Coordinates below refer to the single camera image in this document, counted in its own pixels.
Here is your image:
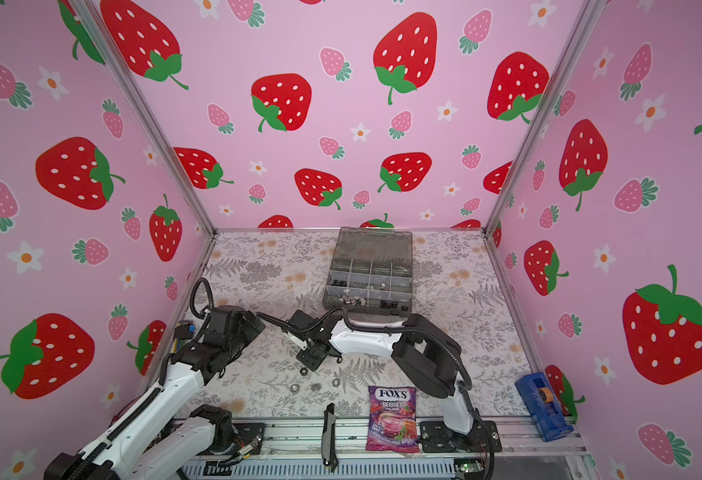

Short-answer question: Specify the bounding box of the silver wing nuts pile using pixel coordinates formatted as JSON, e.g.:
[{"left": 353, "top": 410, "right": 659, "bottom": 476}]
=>
[{"left": 339, "top": 293, "right": 367, "bottom": 307}]

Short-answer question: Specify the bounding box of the grey plastic organizer box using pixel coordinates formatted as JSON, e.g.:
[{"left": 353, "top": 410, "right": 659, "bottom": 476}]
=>
[{"left": 322, "top": 227, "right": 414, "bottom": 317}]

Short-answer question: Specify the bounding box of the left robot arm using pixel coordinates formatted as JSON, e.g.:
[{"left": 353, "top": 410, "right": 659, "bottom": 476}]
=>
[{"left": 43, "top": 306, "right": 265, "bottom": 479}]

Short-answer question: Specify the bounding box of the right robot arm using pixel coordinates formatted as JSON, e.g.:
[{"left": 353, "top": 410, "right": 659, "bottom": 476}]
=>
[{"left": 281, "top": 308, "right": 478, "bottom": 437}]

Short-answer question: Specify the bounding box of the hex key set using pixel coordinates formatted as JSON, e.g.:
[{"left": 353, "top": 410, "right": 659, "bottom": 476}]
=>
[{"left": 172, "top": 322, "right": 196, "bottom": 354}]

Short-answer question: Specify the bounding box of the black utility knife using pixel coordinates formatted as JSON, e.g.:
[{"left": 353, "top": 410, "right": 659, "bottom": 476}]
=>
[{"left": 321, "top": 403, "right": 339, "bottom": 473}]

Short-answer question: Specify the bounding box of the Fox's candy bag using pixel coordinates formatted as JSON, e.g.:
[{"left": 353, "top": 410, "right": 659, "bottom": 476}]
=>
[{"left": 366, "top": 386, "right": 420, "bottom": 454}]

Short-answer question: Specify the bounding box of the blue tape dispenser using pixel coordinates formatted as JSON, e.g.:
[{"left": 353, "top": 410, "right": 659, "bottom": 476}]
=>
[{"left": 515, "top": 372, "right": 574, "bottom": 442}]

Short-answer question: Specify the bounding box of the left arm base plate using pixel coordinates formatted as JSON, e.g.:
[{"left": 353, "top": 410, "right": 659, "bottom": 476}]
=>
[{"left": 199, "top": 422, "right": 266, "bottom": 457}]

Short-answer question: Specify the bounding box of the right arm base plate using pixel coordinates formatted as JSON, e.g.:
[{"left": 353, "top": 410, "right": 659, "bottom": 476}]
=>
[{"left": 417, "top": 421, "right": 502, "bottom": 454}]

